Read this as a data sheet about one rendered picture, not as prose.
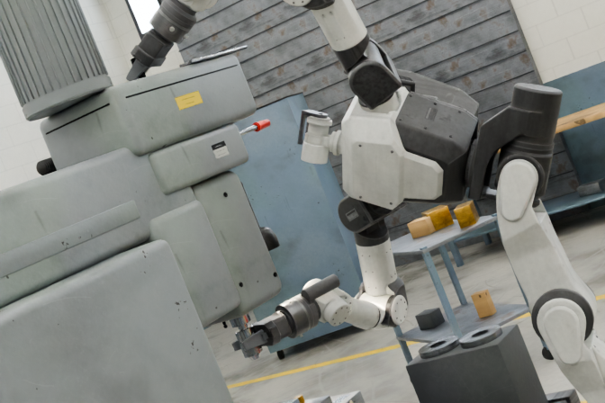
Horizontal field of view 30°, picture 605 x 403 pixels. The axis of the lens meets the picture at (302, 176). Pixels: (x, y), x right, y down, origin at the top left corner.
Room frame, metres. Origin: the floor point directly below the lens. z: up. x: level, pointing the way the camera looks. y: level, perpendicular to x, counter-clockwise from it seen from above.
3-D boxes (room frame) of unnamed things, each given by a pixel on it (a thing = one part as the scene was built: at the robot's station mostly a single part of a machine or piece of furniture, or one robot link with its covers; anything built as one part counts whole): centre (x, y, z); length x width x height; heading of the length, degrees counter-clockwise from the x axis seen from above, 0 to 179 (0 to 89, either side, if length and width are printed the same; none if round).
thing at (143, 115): (2.64, 0.27, 1.81); 0.47 x 0.26 x 0.16; 145
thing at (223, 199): (2.65, 0.27, 1.47); 0.21 x 0.19 x 0.32; 55
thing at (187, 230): (2.50, 0.38, 1.47); 0.24 x 0.19 x 0.26; 55
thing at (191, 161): (2.62, 0.29, 1.68); 0.34 x 0.24 x 0.10; 145
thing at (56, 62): (2.45, 0.41, 2.05); 0.20 x 0.20 x 0.32
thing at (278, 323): (2.70, 0.18, 1.23); 0.13 x 0.12 x 0.10; 30
